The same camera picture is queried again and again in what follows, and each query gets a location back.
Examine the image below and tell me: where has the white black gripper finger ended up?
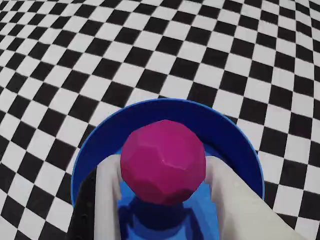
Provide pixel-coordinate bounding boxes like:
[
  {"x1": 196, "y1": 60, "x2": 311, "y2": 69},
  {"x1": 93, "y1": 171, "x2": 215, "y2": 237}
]
[{"x1": 65, "y1": 154, "x2": 124, "y2": 240}]

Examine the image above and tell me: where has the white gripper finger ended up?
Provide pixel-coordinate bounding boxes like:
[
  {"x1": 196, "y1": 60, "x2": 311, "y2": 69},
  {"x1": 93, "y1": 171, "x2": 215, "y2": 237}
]
[{"x1": 204, "y1": 156, "x2": 308, "y2": 240}]

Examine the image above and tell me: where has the pink faceted ball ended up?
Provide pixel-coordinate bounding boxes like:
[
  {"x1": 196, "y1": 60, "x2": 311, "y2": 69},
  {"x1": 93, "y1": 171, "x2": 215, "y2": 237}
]
[{"x1": 119, "y1": 119, "x2": 207, "y2": 206}]

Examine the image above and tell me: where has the blue round box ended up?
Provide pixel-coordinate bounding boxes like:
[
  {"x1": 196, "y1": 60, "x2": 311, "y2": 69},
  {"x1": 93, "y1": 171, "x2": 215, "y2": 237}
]
[{"x1": 70, "y1": 98, "x2": 265, "y2": 240}]

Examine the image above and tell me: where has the black white checkered mat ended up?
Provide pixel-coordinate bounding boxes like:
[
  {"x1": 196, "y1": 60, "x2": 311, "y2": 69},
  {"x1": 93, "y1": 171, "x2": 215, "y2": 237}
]
[{"x1": 0, "y1": 0, "x2": 320, "y2": 240}]

